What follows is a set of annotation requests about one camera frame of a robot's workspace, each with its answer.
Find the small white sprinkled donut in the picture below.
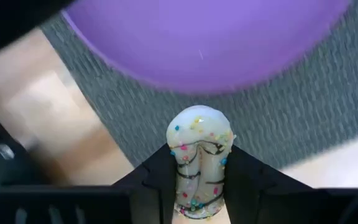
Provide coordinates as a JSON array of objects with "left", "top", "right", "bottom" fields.
[{"left": 165, "top": 105, "right": 237, "bottom": 220}]

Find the purple round plate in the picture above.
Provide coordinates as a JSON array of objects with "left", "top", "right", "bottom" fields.
[{"left": 61, "top": 0, "right": 352, "bottom": 95}]

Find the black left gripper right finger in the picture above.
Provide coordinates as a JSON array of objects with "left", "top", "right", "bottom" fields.
[{"left": 223, "top": 144, "right": 314, "bottom": 224}]

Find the grey woven placemat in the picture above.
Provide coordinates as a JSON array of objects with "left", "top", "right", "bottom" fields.
[{"left": 39, "top": 0, "right": 358, "bottom": 170}]

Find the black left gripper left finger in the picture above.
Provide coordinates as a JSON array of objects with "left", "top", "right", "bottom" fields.
[{"left": 112, "top": 143, "right": 179, "bottom": 224}]

